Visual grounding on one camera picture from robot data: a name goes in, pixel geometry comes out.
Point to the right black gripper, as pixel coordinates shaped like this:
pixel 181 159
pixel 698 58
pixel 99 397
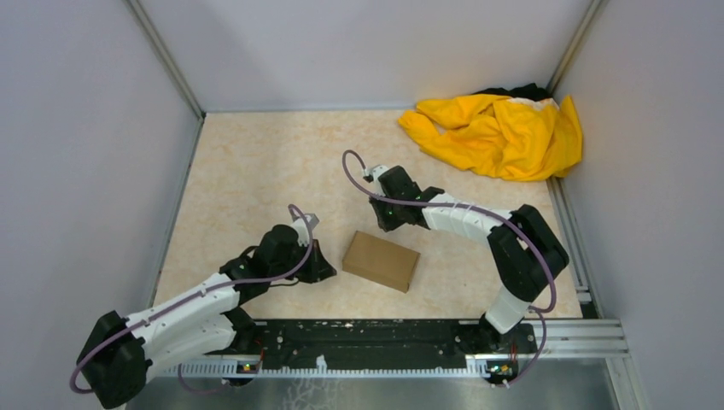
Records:
pixel 385 223

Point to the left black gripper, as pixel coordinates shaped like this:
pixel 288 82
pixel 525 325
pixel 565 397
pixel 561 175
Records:
pixel 318 270

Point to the brown cardboard box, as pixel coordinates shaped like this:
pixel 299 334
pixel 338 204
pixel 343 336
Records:
pixel 381 261

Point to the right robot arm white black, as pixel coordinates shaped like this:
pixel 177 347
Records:
pixel 526 252

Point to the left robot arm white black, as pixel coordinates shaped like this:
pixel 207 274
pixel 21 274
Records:
pixel 123 353

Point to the yellow cloth garment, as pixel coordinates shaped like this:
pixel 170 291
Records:
pixel 501 137

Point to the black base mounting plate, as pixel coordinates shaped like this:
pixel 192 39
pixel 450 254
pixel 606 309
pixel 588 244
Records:
pixel 379 344

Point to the black cloth behind yellow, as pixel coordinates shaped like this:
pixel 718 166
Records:
pixel 529 91

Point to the aluminium frame rail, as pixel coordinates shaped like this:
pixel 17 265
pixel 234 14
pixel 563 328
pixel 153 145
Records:
pixel 576 339

